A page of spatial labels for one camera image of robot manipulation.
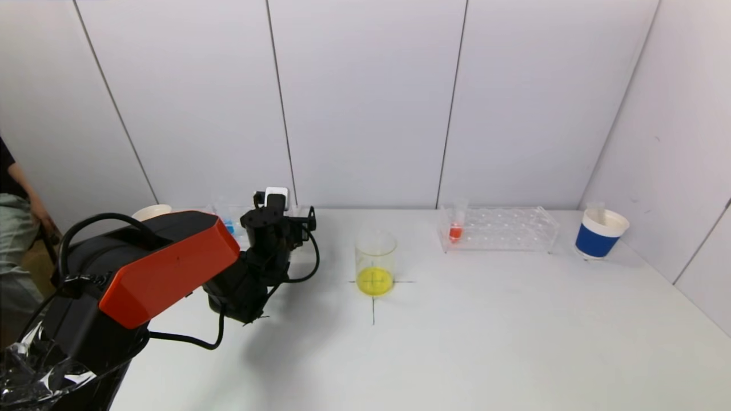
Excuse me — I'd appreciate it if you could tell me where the person's hand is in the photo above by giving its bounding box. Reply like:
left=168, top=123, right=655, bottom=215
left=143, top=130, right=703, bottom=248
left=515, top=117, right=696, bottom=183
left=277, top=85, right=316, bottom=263
left=30, top=197, right=58, bottom=236

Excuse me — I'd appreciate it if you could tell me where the person's bare forearm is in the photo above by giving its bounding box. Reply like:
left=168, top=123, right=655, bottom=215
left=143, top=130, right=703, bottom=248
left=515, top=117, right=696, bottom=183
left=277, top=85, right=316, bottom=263
left=7, top=162, right=42, bottom=209

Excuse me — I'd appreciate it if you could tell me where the clear acrylic test tube rack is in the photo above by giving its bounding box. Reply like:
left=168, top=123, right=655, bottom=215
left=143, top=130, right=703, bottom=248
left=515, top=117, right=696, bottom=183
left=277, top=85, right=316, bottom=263
left=207, top=201, right=314, bottom=250
left=437, top=205, right=560, bottom=253

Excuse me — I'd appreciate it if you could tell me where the clear glass beaker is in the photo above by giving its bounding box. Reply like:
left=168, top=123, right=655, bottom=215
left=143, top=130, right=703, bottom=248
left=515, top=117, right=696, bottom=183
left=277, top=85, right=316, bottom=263
left=355, top=230, right=397, bottom=297

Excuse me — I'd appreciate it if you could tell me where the test tube with red pigment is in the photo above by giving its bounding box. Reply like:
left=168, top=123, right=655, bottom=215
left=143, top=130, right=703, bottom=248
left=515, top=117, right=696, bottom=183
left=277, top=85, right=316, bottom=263
left=448, top=198, right=469, bottom=243

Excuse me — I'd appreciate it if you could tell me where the seated person in grey trousers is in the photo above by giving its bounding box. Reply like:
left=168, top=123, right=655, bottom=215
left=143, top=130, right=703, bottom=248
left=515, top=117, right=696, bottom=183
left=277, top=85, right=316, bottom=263
left=0, top=137, right=58, bottom=343

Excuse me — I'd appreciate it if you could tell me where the blue and white paper cup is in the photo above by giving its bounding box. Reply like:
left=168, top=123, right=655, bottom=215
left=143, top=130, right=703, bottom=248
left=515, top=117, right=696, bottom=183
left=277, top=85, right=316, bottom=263
left=574, top=209, right=630, bottom=261
left=132, top=204, right=173, bottom=222

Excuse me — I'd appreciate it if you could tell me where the clear plastic wrap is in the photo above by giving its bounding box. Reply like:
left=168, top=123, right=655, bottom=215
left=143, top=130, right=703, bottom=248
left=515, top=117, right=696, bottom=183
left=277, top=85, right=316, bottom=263
left=0, top=323, right=152, bottom=409

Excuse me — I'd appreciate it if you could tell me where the thick black arm hose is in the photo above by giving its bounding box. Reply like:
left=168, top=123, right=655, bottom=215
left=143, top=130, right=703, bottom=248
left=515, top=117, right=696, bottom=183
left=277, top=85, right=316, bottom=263
left=56, top=212, right=169, bottom=286

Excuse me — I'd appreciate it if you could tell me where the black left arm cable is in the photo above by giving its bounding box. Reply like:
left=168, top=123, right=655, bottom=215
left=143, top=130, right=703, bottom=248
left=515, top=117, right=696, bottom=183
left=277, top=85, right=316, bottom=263
left=147, top=228, right=320, bottom=350

